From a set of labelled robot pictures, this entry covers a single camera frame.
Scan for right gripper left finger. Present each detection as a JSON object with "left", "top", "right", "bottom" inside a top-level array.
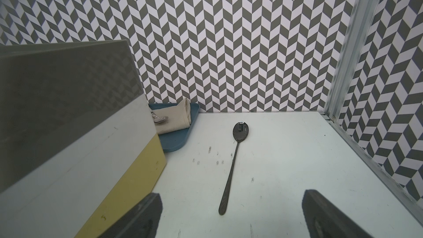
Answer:
[{"left": 99, "top": 193, "right": 163, "bottom": 238}]

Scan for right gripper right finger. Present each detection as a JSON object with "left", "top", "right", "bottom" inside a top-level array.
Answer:
[{"left": 302, "top": 190, "right": 371, "bottom": 238}]

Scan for yellow bottom drawer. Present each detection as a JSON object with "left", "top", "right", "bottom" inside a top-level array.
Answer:
[{"left": 76, "top": 134, "right": 167, "bottom": 238}]

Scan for white drawer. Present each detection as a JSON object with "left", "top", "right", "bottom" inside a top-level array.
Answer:
[{"left": 1, "top": 95, "right": 155, "bottom": 238}]

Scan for grey drawer cabinet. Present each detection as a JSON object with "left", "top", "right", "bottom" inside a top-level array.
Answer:
[{"left": 1, "top": 40, "right": 143, "bottom": 191}]

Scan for teal tray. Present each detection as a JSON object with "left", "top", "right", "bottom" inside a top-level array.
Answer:
[{"left": 149, "top": 102, "right": 200, "bottom": 153}]

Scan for beige cards on tray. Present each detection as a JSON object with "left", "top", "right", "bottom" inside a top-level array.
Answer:
[{"left": 152, "top": 98, "right": 192, "bottom": 135}]

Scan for black spoon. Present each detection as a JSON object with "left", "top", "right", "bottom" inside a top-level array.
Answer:
[{"left": 218, "top": 122, "right": 249, "bottom": 216}]

